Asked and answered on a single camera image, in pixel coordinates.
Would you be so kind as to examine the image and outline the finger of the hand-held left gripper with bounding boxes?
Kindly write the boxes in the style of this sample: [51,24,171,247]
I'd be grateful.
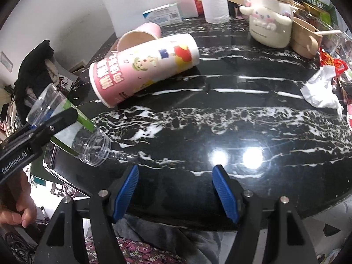
[26,107,79,157]
[4,124,37,147]

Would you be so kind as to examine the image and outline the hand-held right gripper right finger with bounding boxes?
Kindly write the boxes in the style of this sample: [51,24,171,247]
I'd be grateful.
[212,164,317,264]

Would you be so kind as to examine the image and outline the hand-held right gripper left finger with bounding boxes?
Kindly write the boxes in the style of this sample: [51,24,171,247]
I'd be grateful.
[33,165,139,264]

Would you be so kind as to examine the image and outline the clear plastic bottle green label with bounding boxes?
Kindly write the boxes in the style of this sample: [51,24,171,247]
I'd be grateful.
[26,83,112,167]

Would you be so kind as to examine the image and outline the pink cartoon printed paper cup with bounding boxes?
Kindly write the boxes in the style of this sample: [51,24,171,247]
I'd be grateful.
[89,33,200,109]

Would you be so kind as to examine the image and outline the plain pink paper cup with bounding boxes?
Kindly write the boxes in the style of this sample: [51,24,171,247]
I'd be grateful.
[117,22,162,52]

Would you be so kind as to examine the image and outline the beige plastic cup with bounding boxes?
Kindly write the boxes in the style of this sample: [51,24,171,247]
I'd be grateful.
[291,16,324,60]

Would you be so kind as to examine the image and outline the person's left hand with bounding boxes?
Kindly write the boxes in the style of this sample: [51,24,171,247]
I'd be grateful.
[0,169,38,229]

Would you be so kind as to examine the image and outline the white printed bag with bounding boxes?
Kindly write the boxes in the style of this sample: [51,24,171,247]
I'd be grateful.
[45,58,78,92]

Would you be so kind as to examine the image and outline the person's floral pants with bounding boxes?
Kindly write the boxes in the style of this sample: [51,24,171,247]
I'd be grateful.
[82,235,182,264]

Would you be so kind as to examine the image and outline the person's grey top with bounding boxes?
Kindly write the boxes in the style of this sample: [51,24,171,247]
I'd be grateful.
[113,214,237,264]

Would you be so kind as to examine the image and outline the black cloth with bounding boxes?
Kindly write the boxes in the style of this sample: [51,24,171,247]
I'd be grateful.
[14,40,55,121]

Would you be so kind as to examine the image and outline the crumpled white tissue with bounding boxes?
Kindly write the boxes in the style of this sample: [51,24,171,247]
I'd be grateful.
[300,66,345,116]

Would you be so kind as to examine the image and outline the white cutting board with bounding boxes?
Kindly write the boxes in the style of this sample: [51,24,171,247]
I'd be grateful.
[99,0,199,37]

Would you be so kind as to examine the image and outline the blue white cardboard box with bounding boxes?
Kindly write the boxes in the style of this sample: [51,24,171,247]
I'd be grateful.
[142,3,182,27]

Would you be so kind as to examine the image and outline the red plastic bag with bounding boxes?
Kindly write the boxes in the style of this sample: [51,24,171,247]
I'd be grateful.
[319,48,348,75]

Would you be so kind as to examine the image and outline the white cartoon dog appliance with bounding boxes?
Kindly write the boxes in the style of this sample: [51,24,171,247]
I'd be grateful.
[239,0,296,49]

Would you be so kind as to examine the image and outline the white paper towel roll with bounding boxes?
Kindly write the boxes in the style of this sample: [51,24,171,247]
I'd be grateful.
[197,0,230,24]

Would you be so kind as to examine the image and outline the wooden stick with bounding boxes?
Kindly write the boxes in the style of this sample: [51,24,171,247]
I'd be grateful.
[316,30,343,37]

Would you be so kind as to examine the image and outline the wall switch plate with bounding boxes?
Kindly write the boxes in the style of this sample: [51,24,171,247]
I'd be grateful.
[0,51,14,73]

